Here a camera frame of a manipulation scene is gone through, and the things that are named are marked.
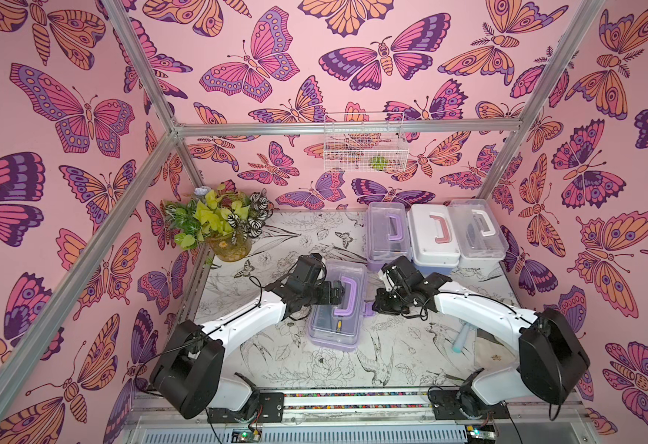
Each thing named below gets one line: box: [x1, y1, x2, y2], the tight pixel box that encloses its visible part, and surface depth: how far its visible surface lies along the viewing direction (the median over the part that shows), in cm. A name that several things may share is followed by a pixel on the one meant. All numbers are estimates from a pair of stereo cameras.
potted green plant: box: [163, 179, 275, 263], surface depth 89 cm
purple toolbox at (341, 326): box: [307, 259, 375, 351], surface depth 83 cm
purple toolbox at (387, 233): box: [365, 201, 411, 272], surface depth 100 cm
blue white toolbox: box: [407, 203, 462, 277], surface depth 99 cm
